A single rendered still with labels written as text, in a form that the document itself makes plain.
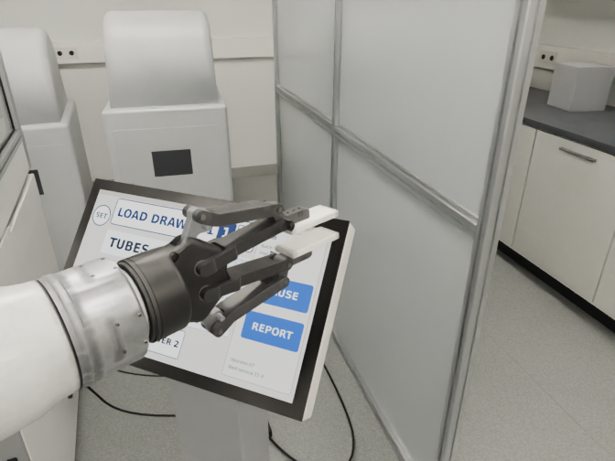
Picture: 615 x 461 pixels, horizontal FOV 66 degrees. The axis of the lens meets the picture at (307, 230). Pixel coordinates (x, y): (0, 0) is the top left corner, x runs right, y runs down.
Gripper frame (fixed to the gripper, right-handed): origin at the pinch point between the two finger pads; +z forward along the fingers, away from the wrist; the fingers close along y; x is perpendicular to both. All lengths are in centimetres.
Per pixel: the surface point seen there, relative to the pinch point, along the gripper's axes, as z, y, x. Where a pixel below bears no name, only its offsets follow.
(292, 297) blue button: 8.9, -18.3, 14.4
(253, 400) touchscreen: -1.3, -31.0, 12.9
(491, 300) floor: 193, -123, 66
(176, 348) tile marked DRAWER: -5.5, -26.7, 27.8
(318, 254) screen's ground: 14.4, -12.6, 13.7
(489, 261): 65, -32, 10
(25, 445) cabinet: -26, -70, 79
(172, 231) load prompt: 2.4, -11.4, 38.3
